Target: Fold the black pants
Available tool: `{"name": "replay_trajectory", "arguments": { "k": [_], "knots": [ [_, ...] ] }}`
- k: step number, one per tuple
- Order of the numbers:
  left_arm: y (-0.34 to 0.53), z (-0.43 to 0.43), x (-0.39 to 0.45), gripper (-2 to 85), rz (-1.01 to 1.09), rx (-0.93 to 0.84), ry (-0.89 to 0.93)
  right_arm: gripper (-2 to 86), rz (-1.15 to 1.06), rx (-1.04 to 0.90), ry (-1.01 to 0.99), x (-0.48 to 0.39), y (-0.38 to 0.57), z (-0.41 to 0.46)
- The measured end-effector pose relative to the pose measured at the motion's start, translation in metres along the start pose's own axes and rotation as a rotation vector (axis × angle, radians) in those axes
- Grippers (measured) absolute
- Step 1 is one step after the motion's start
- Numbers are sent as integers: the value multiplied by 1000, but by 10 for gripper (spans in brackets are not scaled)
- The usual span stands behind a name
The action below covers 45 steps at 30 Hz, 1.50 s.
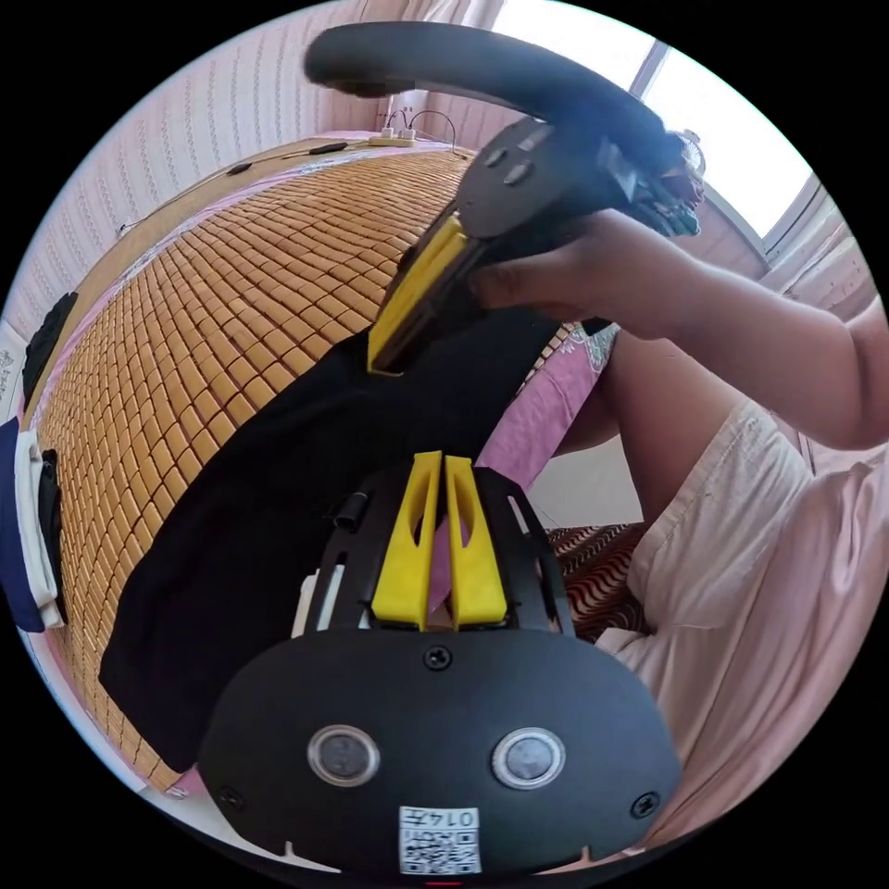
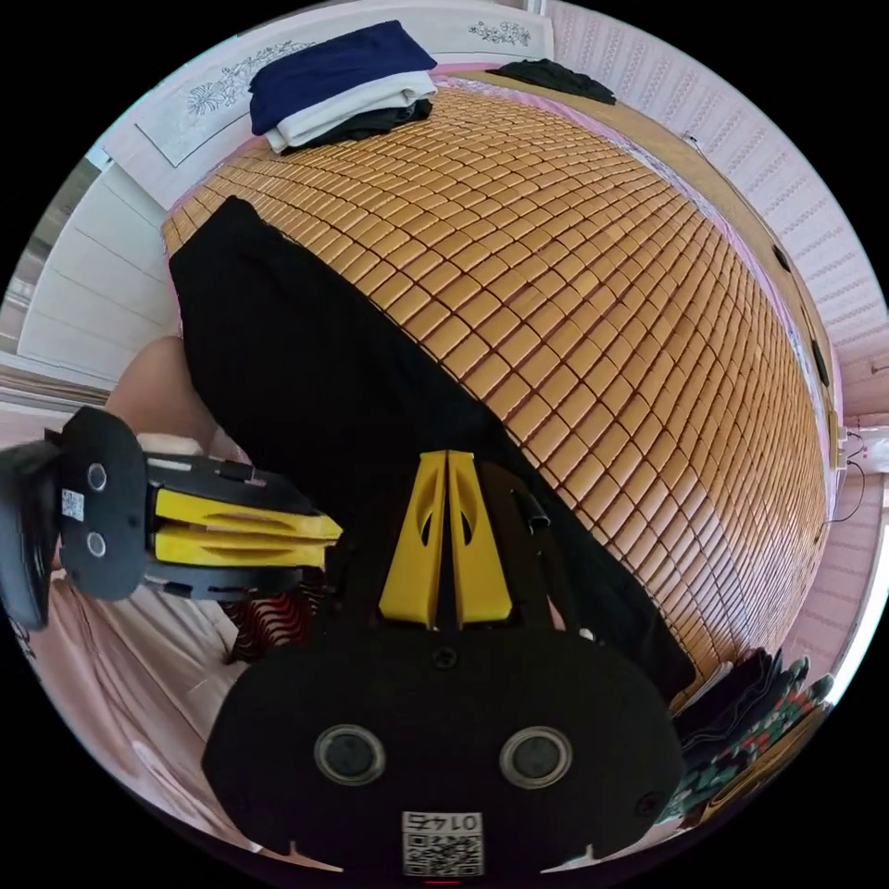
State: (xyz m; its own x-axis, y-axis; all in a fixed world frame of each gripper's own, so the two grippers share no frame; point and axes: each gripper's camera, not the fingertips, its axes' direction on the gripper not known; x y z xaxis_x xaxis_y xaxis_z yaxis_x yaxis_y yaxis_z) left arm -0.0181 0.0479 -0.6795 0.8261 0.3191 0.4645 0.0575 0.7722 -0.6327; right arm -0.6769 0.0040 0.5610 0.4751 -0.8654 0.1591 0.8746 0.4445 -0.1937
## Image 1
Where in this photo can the black folded garment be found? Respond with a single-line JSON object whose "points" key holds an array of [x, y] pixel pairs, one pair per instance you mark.
{"points": [[48, 340]]}

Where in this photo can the black pants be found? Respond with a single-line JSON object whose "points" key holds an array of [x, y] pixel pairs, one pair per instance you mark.
{"points": [[278, 486]]}

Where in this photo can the person's right hand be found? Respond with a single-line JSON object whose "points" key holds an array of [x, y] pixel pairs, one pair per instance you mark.
{"points": [[611, 278]]}

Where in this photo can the window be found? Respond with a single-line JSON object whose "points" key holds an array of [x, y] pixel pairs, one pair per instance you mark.
{"points": [[729, 118]]}

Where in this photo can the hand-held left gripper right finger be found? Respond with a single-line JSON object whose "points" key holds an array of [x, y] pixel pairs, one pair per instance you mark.
{"points": [[476, 569]]}

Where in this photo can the pile of clothes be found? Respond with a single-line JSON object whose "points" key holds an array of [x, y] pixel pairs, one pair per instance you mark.
{"points": [[31, 528]]}

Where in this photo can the bed with woven mat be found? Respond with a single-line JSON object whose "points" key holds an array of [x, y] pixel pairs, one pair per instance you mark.
{"points": [[208, 312]]}

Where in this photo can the person's right forearm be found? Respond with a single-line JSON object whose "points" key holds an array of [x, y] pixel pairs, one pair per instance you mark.
{"points": [[785, 361]]}

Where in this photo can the brown wavy-striped mat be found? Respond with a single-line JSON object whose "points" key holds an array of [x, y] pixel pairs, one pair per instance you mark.
{"points": [[597, 576]]}

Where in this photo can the white power strip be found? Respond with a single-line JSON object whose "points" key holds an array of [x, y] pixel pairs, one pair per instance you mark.
{"points": [[392, 137]]}

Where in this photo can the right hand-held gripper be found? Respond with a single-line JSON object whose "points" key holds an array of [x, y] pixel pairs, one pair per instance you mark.
{"points": [[514, 194]]}

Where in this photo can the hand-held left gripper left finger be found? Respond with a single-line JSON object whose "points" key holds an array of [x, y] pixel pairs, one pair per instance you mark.
{"points": [[406, 555]]}

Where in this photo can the person's body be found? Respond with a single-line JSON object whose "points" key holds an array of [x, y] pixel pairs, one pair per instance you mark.
{"points": [[729, 555]]}

